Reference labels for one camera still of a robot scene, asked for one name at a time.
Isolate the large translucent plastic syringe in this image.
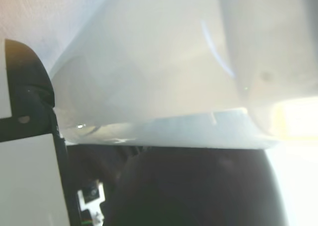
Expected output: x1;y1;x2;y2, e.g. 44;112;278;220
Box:
48;0;280;150

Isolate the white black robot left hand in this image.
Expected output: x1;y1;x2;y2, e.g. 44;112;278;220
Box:
0;38;290;226

